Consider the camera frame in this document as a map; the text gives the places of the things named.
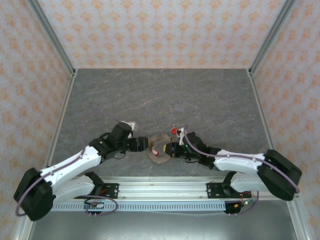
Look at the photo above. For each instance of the red tag key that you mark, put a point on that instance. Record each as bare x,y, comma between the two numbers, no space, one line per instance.
173,130
156,151

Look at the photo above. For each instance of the silver keyring with many keys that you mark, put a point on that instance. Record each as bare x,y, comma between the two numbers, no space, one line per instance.
158,160

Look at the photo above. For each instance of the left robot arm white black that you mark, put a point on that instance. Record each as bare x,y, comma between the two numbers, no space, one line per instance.
80,162

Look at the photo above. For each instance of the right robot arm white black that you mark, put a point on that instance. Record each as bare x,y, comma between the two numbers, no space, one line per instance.
237,162

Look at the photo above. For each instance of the black mounting plate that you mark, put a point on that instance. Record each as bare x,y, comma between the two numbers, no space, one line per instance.
113,191
212,191

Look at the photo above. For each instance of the grey metal panel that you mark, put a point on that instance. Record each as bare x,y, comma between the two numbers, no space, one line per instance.
162,227

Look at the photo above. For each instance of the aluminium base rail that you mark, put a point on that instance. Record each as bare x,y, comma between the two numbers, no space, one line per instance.
162,190

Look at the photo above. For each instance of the aluminium table edge rail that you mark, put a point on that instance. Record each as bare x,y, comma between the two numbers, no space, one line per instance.
60,125
262,112

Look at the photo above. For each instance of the aluminium frame post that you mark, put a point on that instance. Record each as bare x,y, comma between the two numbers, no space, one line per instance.
55,40
268,40

